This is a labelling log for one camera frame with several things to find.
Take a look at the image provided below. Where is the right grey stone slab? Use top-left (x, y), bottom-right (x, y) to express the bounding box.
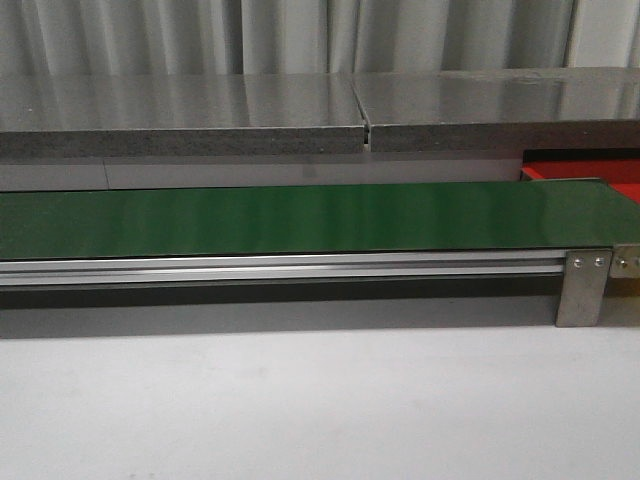
top-left (352, 67), bottom-right (639, 152)

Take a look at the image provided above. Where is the left grey stone slab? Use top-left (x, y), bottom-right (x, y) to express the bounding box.
top-left (1, 74), bottom-right (365, 159)

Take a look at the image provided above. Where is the grey pleated curtain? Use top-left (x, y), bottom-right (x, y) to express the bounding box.
top-left (1, 1), bottom-right (639, 76)

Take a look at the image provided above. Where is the steel conveyor support bracket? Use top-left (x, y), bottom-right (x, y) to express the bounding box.
top-left (555, 249), bottom-right (612, 328)

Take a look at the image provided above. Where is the grey stone slab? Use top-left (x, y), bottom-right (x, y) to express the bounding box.
top-left (1, 74), bottom-right (365, 159)
top-left (352, 67), bottom-right (639, 152)

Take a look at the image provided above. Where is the green conveyor belt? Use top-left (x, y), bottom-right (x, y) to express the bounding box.
top-left (1, 180), bottom-right (639, 260)

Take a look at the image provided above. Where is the steel conveyor end bracket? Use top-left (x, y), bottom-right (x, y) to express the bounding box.
top-left (609, 244), bottom-right (640, 279)

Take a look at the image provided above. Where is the aluminium conveyor side rail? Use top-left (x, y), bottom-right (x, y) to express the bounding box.
top-left (1, 249), bottom-right (566, 287)

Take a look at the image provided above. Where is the red plastic tray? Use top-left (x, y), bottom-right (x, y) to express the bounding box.
top-left (521, 148), bottom-right (639, 203)

